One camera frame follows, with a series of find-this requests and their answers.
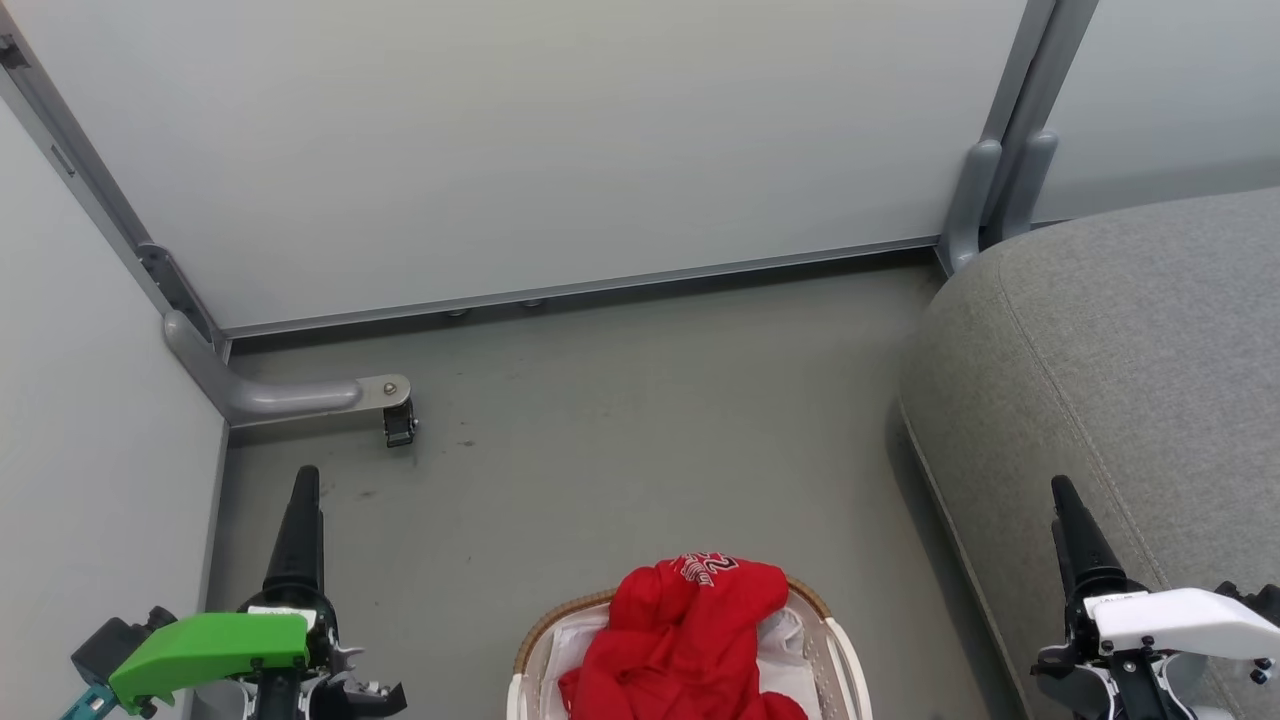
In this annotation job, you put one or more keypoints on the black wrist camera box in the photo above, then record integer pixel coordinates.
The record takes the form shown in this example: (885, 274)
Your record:
(115, 640)
(1255, 600)

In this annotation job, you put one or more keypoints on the teal connector piece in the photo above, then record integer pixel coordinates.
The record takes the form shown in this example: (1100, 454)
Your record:
(88, 703)

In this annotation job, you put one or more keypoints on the white laundry basket brown rim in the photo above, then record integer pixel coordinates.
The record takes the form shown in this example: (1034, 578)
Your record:
(845, 670)

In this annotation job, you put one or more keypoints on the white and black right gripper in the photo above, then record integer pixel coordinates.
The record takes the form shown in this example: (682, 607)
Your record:
(1180, 615)

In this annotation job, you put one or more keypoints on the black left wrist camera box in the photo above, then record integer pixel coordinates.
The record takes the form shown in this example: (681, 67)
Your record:
(115, 640)

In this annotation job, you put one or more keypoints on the short grey partition foot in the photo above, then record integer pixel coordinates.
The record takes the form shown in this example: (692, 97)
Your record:
(968, 205)
(1028, 185)

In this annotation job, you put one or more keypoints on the long grey partition foot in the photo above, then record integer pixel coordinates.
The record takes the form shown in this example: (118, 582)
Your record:
(270, 398)

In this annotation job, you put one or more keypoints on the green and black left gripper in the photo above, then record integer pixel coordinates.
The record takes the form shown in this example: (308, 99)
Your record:
(210, 645)

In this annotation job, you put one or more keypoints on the black caster wheel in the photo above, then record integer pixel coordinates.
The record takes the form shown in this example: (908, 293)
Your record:
(400, 428)

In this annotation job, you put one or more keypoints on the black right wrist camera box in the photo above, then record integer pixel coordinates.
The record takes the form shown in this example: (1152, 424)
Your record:
(1255, 600)

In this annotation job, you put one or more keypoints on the white basket liner cloth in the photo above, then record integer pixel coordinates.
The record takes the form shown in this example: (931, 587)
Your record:
(785, 660)

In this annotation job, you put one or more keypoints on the grey double partition frame post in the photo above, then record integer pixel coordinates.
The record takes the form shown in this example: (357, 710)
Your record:
(1040, 70)

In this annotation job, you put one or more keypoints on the grey fabric sofa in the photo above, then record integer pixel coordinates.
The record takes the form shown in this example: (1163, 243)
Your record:
(1090, 380)

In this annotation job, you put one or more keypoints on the red t-shirt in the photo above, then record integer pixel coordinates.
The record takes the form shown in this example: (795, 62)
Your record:
(680, 650)

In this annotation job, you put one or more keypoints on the grey partition bottom rail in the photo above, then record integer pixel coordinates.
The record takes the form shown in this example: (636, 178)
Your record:
(580, 290)

